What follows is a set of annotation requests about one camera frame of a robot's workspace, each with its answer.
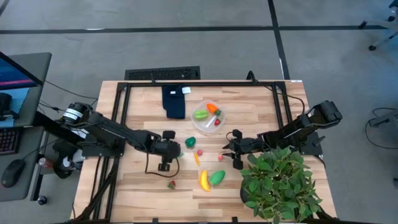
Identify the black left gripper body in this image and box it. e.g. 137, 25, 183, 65
152, 131, 182, 172

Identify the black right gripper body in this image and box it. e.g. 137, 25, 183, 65
232, 129, 265, 170

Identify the green toy avocado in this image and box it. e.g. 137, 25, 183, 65
208, 169, 226, 187

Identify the yellow toy banana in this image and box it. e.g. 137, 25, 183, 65
199, 170, 212, 192

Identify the orange toy carrot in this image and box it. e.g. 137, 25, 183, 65
206, 103, 222, 117

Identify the light green toy lettuce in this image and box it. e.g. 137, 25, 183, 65
193, 109, 210, 121

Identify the clear plastic tupperware container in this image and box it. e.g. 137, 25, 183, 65
190, 99, 227, 134

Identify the dark navy folded cloth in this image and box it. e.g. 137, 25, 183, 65
161, 84, 187, 119

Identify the green potted plant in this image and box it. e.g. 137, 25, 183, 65
239, 146, 323, 224

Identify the black floor vent grille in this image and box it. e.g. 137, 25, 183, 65
124, 66, 201, 81

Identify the black round stand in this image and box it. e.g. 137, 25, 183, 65
52, 139, 82, 180

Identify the black support bar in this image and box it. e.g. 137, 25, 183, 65
32, 111, 85, 147

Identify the red soda can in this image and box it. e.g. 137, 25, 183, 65
38, 157, 54, 169

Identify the grey desk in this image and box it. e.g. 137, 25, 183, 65
0, 52, 53, 202

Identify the black computer mouse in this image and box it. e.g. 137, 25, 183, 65
1, 159, 25, 189

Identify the black keyboard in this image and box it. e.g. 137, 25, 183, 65
0, 128, 21, 156

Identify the black monitor stand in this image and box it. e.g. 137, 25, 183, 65
0, 92, 15, 121

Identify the office chair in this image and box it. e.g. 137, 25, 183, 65
359, 0, 398, 52

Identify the computer monitor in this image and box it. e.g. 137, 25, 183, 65
0, 51, 44, 128

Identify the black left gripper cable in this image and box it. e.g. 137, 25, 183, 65
144, 151, 181, 179

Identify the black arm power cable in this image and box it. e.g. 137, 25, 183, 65
270, 86, 307, 116

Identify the black metal table frame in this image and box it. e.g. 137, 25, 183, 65
74, 79, 340, 224

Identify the thin black floor cable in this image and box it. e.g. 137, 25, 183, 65
44, 80, 99, 101

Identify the black looped floor cable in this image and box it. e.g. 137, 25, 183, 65
364, 107, 398, 150

